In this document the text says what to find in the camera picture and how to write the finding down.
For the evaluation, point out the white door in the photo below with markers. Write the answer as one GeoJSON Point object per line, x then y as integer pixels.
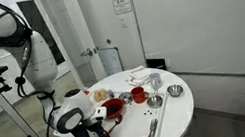
{"type": "Point", "coordinates": [71, 26]}

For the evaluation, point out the small steel shaker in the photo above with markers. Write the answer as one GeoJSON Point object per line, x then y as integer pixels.
{"type": "Point", "coordinates": [110, 93]}

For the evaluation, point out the white wall sign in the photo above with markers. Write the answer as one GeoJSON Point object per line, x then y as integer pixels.
{"type": "Point", "coordinates": [121, 5]}

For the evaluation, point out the black box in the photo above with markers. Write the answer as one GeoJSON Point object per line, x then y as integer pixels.
{"type": "Point", "coordinates": [156, 63]}

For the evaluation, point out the shallow steel dish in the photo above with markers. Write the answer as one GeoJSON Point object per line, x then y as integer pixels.
{"type": "Point", "coordinates": [154, 101]}

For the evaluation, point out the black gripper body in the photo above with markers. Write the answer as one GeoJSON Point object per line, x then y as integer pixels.
{"type": "Point", "coordinates": [93, 127]}

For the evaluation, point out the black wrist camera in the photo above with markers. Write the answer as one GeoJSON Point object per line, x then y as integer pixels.
{"type": "Point", "coordinates": [81, 136]}

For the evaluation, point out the small steel bowl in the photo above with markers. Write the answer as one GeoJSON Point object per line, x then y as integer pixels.
{"type": "Point", "coordinates": [175, 90]}

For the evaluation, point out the white rectangular tray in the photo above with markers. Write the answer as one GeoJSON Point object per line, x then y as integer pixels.
{"type": "Point", "coordinates": [134, 134]}

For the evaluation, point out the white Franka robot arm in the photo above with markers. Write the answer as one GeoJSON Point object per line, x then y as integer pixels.
{"type": "Point", "coordinates": [39, 59]}

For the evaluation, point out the red bowl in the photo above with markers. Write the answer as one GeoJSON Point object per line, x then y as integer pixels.
{"type": "Point", "coordinates": [117, 114]}

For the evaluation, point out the dark coffee bean pile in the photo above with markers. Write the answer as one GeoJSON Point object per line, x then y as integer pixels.
{"type": "Point", "coordinates": [113, 108]}

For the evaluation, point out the small red object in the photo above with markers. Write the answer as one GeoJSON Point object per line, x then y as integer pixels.
{"type": "Point", "coordinates": [86, 92]}

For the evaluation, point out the white cloth with red stripes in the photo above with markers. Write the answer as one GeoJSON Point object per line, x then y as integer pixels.
{"type": "Point", "coordinates": [137, 77]}

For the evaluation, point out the bag of yellow buns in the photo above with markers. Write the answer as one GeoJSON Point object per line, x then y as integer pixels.
{"type": "Point", "coordinates": [100, 95]}

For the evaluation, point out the framed white board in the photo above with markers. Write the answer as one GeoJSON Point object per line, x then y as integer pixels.
{"type": "Point", "coordinates": [110, 60]}

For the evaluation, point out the small lidded steel container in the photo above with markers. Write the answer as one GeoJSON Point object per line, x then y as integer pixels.
{"type": "Point", "coordinates": [125, 97]}

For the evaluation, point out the red mug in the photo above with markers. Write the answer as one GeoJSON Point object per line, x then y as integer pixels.
{"type": "Point", "coordinates": [138, 95]}

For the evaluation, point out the white light switch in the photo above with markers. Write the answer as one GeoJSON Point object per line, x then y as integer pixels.
{"type": "Point", "coordinates": [123, 22]}

